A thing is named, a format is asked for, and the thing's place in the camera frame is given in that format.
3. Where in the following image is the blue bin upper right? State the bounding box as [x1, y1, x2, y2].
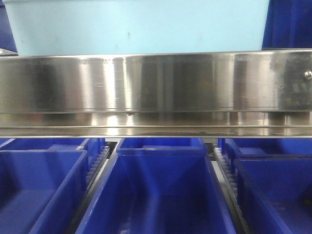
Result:
[262, 0, 312, 49]

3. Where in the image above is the steel roller track right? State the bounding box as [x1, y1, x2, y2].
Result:
[213, 147, 249, 234]

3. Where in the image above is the blue bin lower left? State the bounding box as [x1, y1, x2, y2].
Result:
[0, 150, 88, 234]

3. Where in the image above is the blue bin lower middle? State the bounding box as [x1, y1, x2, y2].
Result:
[77, 138, 235, 234]

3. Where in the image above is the blue bin lower right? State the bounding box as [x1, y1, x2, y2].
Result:
[234, 158, 312, 234]

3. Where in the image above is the light blue plastic bin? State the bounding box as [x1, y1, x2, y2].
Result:
[4, 0, 269, 56]

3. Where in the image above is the blue bin upper left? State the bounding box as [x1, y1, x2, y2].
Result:
[0, 1, 17, 52]

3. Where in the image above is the steel roller track left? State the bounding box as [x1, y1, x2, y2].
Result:
[65, 142, 117, 234]

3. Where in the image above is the steel roller track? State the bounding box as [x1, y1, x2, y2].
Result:
[65, 142, 117, 234]
[213, 147, 249, 234]

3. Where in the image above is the left shelf steel front rail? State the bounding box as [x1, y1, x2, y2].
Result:
[0, 49, 312, 138]

